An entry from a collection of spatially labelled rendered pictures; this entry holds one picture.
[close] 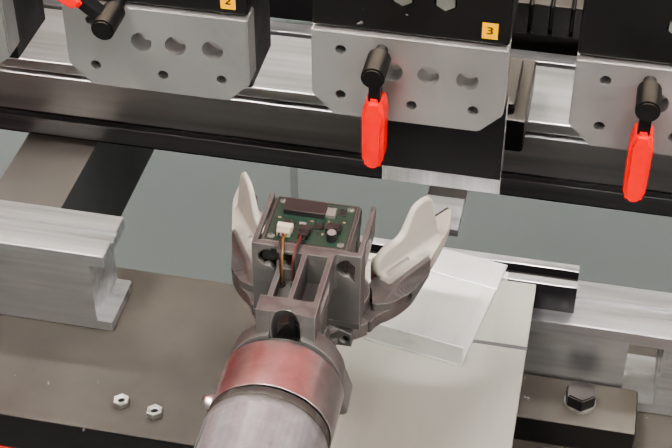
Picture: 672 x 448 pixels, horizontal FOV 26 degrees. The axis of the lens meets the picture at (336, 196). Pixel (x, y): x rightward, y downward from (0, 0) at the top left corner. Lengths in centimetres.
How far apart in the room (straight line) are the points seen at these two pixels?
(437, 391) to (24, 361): 42
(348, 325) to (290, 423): 13
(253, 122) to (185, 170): 147
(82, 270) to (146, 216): 153
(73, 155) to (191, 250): 121
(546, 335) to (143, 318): 39
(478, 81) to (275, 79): 45
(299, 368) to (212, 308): 57
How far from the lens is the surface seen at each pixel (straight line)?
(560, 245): 284
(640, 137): 108
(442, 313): 123
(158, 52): 116
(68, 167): 160
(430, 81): 112
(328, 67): 112
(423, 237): 100
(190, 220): 287
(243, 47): 113
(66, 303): 140
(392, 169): 123
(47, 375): 138
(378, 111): 109
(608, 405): 131
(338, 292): 92
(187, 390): 135
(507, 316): 123
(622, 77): 110
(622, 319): 129
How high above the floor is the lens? 186
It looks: 39 degrees down
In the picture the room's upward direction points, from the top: straight up
